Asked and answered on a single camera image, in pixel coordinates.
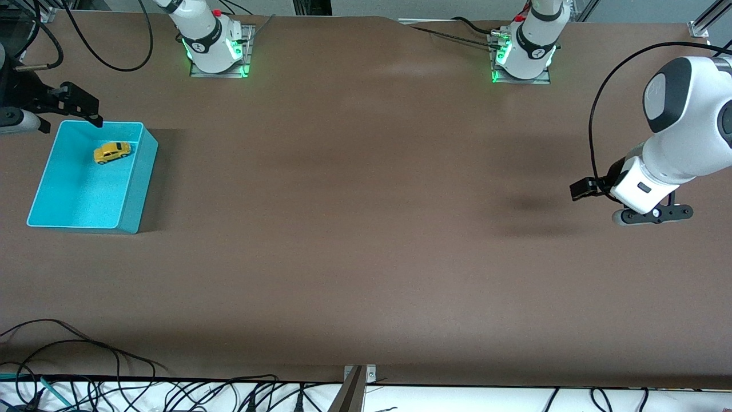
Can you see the black frame post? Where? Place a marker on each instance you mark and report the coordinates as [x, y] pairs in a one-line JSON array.
[[311, 7]]

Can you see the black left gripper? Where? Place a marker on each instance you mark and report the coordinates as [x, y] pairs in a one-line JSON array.
[[612, 172]]

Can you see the black power plug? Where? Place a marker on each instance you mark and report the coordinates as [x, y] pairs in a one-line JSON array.
[[250, 403], [299, 403]]

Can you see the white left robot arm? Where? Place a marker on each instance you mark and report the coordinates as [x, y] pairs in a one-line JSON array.
[[686, 143]]

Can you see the turquoise plastic bin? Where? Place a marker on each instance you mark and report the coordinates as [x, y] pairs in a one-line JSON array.
[[80, 194]]

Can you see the yellow beetle toy car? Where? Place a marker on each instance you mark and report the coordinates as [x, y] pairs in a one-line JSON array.
[[111, 152]]

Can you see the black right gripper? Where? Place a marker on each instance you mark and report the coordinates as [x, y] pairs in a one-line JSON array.
[[23, 93]]

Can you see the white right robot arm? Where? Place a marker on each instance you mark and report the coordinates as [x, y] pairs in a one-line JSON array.
[[206, 40]]

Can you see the dark grey metal post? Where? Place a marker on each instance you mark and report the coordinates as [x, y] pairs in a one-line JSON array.
[[349, 397]]

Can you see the small metal bracket plate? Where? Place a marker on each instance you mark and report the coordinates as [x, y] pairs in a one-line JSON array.
[[370, 375]]

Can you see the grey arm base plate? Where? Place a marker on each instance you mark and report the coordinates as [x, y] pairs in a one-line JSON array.
[[520, 81], [217, 74]]

